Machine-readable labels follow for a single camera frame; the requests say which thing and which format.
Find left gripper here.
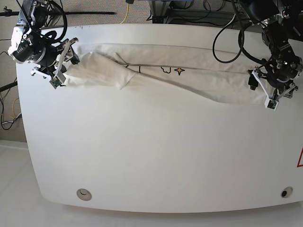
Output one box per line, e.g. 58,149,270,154
247,67,298,101

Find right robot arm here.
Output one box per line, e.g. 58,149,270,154
8,0,80,87

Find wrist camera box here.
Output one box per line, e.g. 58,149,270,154
49,74,66,89
264,97,279,111

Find yellow cable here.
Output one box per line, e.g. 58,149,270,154
119,3,130,24

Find right table cable grommet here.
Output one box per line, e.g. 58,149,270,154
281,186,293,198

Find white cable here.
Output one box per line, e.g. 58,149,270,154
223,10,239,29

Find red triangle warning sticker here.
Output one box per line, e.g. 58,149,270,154
297,148,303,167

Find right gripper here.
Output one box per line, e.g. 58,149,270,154
30,37,80,79

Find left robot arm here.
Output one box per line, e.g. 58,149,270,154
216,0,303,108

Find black floor cables left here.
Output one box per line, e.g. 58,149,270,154
0,51,18,130

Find grey metal frame base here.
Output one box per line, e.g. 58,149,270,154
148,0,251,24

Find black tripod stand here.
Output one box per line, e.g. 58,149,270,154
0,2,116,31

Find table cable grommet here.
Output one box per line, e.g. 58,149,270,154
281,186,293,198
76,189,92,201

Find white printed T-shirt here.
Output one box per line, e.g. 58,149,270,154
65,44,266,105

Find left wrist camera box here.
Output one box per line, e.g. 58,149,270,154
264,97,279,111

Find left table cable grommet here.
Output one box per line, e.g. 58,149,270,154
76,189,92,201

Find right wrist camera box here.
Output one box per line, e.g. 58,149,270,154
49,74,66,89

